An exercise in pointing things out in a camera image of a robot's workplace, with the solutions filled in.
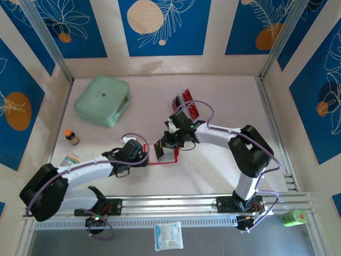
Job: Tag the red card holder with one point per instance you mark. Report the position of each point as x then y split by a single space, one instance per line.
169 156

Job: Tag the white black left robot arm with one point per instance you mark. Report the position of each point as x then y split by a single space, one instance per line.
90 173

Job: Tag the small bottle orange cap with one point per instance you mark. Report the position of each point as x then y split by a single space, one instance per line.
72 138

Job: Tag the small green orange packet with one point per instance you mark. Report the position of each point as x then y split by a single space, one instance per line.
70 160

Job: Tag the mint green zip pouch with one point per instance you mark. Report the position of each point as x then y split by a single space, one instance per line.
101 98

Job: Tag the white blue tissue pack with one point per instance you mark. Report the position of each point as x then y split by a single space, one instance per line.
169 236

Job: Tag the green tape roll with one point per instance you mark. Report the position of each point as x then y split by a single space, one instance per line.
291 218

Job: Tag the long aluminium base rail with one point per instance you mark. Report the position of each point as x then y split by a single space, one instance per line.
170 204

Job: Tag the aluminium side rail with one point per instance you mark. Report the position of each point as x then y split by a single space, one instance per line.
274 120

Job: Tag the aluminium corner post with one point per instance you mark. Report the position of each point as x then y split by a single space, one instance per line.
283 40
48 40

